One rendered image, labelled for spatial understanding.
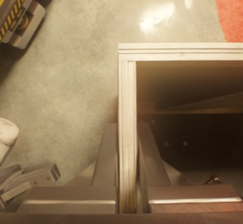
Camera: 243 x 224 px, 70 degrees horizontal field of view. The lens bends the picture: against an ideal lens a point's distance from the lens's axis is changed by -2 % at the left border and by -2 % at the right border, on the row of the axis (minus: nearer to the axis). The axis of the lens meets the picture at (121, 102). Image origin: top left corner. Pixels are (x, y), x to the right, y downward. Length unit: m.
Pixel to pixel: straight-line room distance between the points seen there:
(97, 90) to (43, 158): 0.56
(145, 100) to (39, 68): 0.67
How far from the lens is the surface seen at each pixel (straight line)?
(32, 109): 1.21
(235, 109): 1.07
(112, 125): 0.15
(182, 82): 0.52
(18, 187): 0.36
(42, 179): 0.35
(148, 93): 0.90
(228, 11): 1.32
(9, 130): 0.50
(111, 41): 1.10
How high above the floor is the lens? 1.07
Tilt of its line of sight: 85 degrees down
